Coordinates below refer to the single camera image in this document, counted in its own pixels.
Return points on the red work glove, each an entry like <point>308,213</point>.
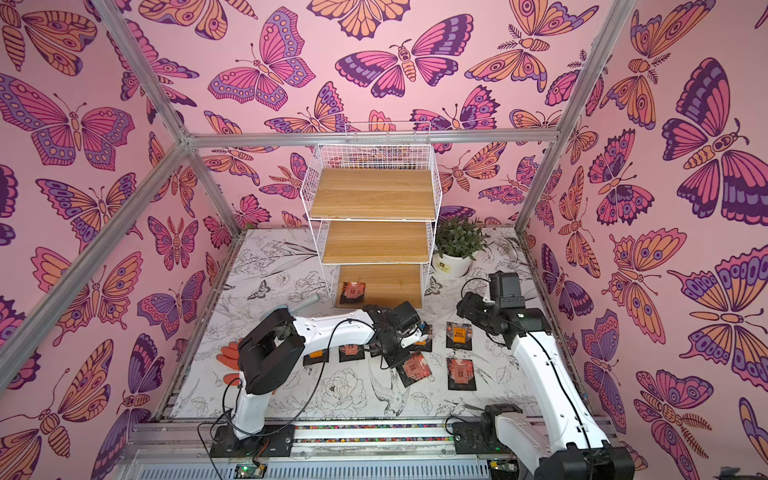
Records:
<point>229,357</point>

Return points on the red tea bag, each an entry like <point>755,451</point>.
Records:
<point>351,352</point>
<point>460,375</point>
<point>414,369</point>
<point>352,293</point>

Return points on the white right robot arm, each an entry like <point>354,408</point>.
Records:
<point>540,384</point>

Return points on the white wire three-tier shelf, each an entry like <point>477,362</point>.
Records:
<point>373,211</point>

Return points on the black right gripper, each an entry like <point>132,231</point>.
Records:
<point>477,307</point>

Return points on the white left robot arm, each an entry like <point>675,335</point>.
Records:
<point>269,353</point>

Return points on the orange-label tea bag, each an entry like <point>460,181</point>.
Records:
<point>459,336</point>
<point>426,342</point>
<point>317,357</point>

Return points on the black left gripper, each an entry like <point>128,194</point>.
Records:
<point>395,361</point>

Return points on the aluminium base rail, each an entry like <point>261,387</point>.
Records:
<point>443,448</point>

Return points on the potted green plant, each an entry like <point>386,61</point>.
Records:
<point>457,241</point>

